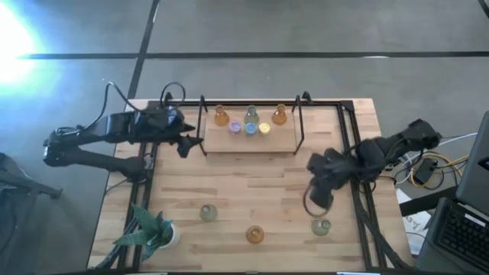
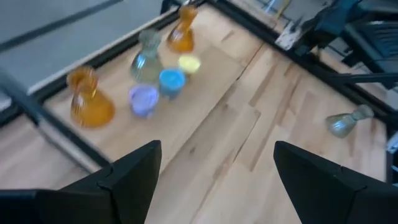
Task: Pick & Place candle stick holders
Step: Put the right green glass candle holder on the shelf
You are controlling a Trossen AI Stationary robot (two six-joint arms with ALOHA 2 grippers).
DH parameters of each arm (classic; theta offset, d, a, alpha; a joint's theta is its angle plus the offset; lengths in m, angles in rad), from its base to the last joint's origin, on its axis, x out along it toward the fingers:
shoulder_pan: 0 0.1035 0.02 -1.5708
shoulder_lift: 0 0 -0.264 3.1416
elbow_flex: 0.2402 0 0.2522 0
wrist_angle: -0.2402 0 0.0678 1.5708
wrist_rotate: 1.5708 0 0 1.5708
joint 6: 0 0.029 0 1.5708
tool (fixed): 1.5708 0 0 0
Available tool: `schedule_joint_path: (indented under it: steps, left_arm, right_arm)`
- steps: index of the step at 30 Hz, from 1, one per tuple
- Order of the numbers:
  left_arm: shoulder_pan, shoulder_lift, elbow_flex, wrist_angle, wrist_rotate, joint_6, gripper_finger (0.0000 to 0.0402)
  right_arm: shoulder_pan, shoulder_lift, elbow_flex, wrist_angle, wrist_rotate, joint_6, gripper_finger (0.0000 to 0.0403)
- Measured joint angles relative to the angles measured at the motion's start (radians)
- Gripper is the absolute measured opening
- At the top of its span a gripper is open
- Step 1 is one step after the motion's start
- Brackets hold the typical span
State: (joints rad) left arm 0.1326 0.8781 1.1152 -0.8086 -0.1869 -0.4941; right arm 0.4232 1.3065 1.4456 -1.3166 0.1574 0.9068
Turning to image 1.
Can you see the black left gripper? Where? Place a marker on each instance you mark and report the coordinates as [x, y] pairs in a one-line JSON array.
[[162, 124]]

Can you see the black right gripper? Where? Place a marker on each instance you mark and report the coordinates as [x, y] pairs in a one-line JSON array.
[[330, 168]]

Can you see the clear glass candlestick holder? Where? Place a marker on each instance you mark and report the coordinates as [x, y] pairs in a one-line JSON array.
[[208, 213], [251, 115], [321, 227]]

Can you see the amber glass candlestick holder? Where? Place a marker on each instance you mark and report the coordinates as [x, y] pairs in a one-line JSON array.
[[254, 234], [221, 117], [279, 116]]

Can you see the purple frosted votive cup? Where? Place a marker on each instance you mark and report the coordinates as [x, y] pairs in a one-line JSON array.
[[234, 127]]

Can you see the blue frosted votive cup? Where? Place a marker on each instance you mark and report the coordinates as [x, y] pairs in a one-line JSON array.
[[250, 129]]

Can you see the yellow frosted votive cup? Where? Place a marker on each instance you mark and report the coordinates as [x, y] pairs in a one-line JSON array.
[[264, 128]]

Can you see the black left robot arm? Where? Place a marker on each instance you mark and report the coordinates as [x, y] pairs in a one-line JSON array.
[[95, 162]]

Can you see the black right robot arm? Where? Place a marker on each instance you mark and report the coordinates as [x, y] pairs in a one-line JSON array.
[[401, 143]]

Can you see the green plant in white pot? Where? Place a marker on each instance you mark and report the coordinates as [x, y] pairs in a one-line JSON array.
[[151, 233]]

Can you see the white paper sheet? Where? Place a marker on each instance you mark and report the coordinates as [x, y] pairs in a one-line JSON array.
[[418, 225]]

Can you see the black flat bar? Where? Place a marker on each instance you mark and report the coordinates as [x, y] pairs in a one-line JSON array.
[[424, 205]]

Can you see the black power adapter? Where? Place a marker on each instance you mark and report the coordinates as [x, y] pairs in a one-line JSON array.
[[426, 170]]

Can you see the dark grey laptop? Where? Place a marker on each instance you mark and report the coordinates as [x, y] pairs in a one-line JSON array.
[[458, 233]]

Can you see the black floor stand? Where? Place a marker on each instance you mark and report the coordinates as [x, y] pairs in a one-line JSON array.
[[34, 187]]

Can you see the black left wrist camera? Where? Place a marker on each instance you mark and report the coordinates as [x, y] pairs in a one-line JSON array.
[[186, 128]]

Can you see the black frame clamp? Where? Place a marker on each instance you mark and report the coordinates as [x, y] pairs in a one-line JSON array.
[[168, 97], [305, 96]]

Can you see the wooden shelf with black frame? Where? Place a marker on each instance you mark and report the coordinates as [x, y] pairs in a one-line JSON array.
[[248, 144]]

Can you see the black metal rig frame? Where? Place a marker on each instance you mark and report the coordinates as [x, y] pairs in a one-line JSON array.
[[324, 103]]

